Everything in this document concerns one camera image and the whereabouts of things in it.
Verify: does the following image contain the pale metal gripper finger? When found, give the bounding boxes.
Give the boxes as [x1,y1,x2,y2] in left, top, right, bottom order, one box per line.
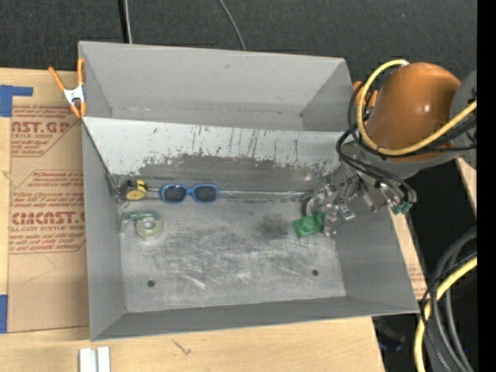
[323,204,357,238]
[306,186,335,219]

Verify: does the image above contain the green toy block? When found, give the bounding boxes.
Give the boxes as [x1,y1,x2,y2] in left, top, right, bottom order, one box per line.
[292,212,326,239]

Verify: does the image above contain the grey metal bin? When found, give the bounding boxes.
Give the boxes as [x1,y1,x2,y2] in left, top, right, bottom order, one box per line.
[77,40,422,343]

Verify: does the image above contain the blue sunglasses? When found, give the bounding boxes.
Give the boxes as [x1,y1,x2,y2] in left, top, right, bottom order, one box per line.
[159,183,221,205]

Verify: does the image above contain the brown cardboard board red print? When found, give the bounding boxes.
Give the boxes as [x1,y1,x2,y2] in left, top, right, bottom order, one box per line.
[0,67,429,335]

